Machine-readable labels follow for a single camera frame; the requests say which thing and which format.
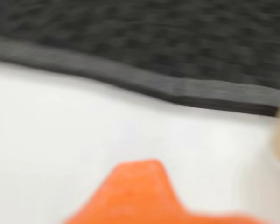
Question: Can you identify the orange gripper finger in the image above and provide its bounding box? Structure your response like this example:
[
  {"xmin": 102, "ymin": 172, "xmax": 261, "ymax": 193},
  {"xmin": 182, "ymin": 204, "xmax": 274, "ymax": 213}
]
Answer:
[{"xmin": 63, "ymin": 158, "xmax": 271, "ymax": 224}]

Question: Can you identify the long dark grey foam strip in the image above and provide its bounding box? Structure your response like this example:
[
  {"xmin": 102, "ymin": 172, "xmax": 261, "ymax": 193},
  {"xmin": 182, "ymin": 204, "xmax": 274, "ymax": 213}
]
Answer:
[{"xmin": 0, "ymin": 36, "xmax": 182, "ymax": 105}]

